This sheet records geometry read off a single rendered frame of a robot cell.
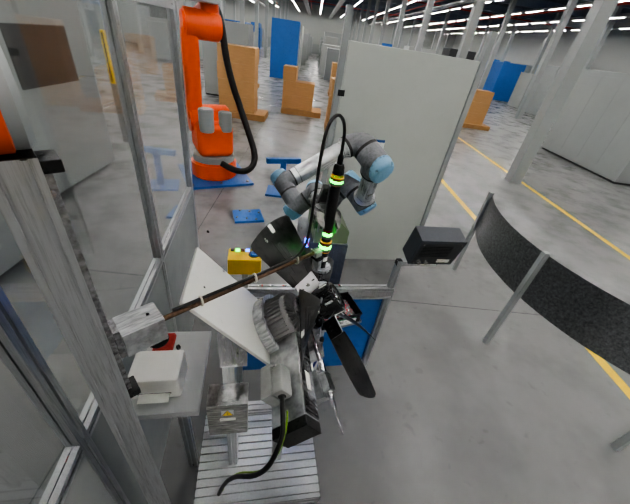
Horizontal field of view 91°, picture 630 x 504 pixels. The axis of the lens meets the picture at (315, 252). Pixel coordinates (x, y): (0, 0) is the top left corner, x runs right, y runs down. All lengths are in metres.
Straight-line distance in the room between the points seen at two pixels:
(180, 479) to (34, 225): 1.72
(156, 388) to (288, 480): 1.00
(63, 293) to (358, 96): 2.50
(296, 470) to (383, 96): 2.68
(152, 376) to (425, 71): 2.75
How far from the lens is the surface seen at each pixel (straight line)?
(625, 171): 10.67
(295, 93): 10.21
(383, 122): 2.93
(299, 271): 1.10
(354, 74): 2.79
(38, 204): 0.62
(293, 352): 1.07
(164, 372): 1.26
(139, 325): 0.82
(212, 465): 2.05
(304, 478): 2.02
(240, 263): 1.53
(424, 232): 1.68
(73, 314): 0.73
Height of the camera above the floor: 1.98
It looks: 35 degrees down
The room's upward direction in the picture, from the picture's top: 9 degrees clockwise
